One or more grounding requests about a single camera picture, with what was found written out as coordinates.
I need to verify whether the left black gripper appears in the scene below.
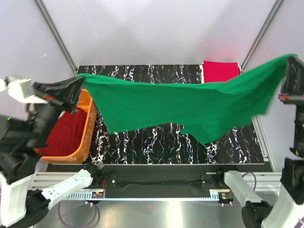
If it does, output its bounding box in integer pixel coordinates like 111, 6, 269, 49
27, 74, 87, 146

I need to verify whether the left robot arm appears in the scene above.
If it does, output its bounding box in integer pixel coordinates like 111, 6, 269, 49
0, 76, 103, 228

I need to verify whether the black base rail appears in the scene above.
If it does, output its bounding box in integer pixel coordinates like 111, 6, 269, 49
101, 164, 237, 200

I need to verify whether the orange plastic bin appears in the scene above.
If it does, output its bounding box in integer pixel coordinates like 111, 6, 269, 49
34, 89, 96, 164

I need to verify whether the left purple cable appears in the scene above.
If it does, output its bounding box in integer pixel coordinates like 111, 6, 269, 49
57, 201, 100, 227

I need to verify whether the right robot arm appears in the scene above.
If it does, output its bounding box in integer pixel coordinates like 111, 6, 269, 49
215, 56, 304, 228

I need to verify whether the dark red t shirt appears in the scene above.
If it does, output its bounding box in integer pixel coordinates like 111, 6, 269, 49
35, 108, 87, 157

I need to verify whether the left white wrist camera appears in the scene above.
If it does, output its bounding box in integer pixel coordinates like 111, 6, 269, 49
0, 75, 47, 104

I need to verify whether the black marbled table mat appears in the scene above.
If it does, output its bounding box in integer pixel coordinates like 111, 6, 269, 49
78, 65, 268, 164

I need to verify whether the folded red t shirt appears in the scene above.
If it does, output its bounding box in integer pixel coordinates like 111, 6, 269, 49
202, 61, 241, 83

